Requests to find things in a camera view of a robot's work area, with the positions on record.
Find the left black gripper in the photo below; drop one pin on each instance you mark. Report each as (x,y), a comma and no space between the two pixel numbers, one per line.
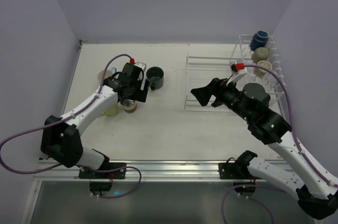
(144,91)

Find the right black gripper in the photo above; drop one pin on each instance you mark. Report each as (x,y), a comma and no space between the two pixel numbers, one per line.
(216,92)

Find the cream and brown cup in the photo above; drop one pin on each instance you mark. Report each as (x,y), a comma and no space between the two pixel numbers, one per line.
(128,105)

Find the light blue mug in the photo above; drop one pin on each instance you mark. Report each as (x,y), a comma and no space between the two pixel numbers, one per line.
(102,75)

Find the dark teal mug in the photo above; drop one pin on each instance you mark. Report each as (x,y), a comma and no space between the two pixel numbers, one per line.
(155,76)

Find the light green mug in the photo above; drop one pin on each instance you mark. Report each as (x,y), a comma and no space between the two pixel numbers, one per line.
(112,111)

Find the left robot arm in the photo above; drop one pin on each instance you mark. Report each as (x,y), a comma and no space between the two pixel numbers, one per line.
(61,138)

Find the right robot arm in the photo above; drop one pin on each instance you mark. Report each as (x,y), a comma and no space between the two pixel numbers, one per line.
(314,188)

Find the speckled beige cup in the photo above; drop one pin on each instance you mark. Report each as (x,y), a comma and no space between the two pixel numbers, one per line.
(263,64)

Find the olive grey cup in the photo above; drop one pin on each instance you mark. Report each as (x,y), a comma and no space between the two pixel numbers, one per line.
(260,54)

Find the dark blue cup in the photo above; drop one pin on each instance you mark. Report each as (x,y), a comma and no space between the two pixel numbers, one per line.
(259,40)

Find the right controller box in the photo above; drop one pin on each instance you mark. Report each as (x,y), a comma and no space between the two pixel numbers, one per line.
(242,188)

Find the controller box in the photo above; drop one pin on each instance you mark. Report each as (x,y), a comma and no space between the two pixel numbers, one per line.
(99,187)
(242,188)

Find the left controller box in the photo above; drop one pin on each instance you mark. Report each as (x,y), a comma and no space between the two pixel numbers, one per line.
(99,187)

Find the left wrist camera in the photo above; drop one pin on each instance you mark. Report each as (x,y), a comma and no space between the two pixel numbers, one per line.
(140,65)

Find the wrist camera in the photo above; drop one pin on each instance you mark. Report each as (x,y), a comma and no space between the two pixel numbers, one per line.
(140,65)
(238,71)

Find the flat white wire rack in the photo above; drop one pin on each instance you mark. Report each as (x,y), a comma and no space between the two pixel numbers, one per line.
(200,72)

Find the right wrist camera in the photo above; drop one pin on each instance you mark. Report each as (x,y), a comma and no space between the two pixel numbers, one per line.
(238,71)

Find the tall white wire rack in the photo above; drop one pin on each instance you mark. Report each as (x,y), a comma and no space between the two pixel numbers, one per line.
(242,53)

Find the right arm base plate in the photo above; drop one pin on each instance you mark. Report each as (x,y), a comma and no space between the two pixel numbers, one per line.
(237,169)

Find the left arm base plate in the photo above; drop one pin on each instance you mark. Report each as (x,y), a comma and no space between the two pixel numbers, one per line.
(108,170)

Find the aluminium mounting rail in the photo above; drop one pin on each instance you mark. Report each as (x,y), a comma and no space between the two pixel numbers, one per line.
(152,171)

